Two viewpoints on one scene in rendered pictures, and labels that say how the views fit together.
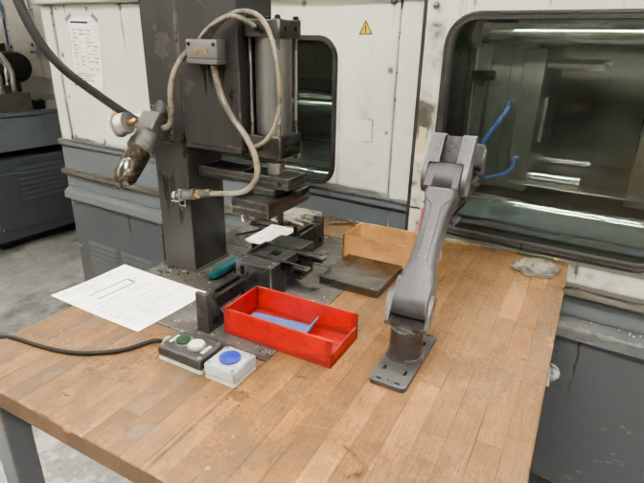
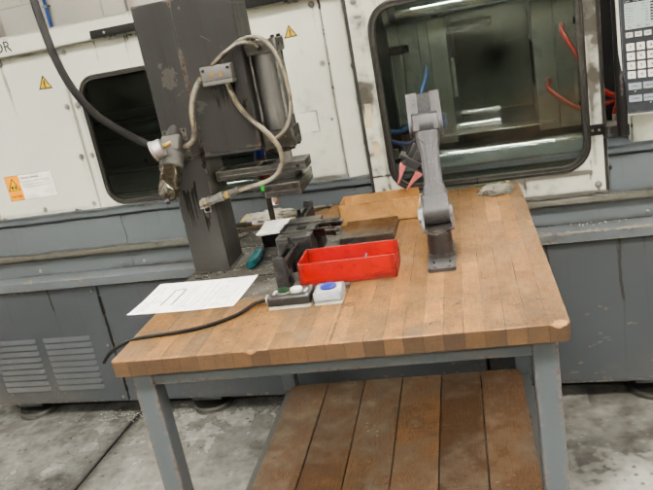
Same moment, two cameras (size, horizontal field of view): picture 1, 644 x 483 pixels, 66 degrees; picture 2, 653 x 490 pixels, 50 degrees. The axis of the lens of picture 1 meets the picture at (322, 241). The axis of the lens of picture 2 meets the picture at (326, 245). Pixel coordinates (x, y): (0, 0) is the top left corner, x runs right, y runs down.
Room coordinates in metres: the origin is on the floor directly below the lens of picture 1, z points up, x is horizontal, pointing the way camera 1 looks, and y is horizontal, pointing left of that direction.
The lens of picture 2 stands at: (-0.76, 0.56, 1.53)
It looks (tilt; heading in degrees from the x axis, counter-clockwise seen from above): 17 degrees down; 345
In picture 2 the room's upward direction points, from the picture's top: 11 degrees counter-clockwise
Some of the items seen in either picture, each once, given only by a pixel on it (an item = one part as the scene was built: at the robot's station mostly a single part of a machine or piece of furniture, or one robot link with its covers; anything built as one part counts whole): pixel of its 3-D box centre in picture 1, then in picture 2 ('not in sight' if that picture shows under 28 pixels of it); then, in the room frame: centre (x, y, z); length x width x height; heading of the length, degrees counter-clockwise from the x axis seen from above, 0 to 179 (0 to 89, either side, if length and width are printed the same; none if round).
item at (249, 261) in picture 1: (276, 252); (299, 227); (1.14, 0.11, 0.98); 0.20 x 0.10 x 0.01; 152
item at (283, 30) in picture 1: (271, 90); (272, 93); (1.13, 0.12, 1.37); 0.11 x 0.09 x 0.30; 152
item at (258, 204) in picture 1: (246, 152); (257, 149); (1.16, 0.18, 1.22); 0.26 x 0.18 x 0.30; 62
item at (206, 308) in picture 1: (212, 307); (283, 270); (0.92, 0.23, 0.95); 0.06 x 0.03 x 0.09; 152
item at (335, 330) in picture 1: (290, 323); (349, 262); (0.89, 0.06, 0.93); 0.25 x 0.12 x 0.06; 62
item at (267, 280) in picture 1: (276, 267); (302, 241); (1.14, 0.11, 0.94); 0.20 x 0.10 x 0.07; 152
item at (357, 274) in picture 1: (361, 274); (369, 229); (1.17, -0.11, 0.91); 0.17 x 0.16 x 0.02; 152
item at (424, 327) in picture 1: (408, 310); (435, 218); (0.82, -0.17, 1.00); 0.09 x 0.06 x 0.06; 64
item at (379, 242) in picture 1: (392, 247); (380, 207); (1.30, -0.20, 0.93); 0.25 x 0.13 x 0.08; 62
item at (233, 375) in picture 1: (230, 371); (330, 297); (0.76, 0.16, 0.90); 0.07 x 0.07 x 0.06; 62
